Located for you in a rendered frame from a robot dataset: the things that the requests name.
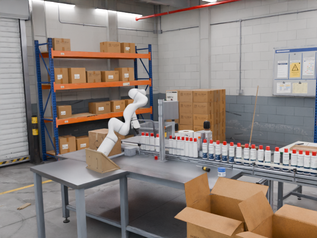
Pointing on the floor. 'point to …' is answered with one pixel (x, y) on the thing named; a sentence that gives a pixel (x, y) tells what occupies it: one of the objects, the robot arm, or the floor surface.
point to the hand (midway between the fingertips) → (137, 132)
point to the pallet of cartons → (200, 110)
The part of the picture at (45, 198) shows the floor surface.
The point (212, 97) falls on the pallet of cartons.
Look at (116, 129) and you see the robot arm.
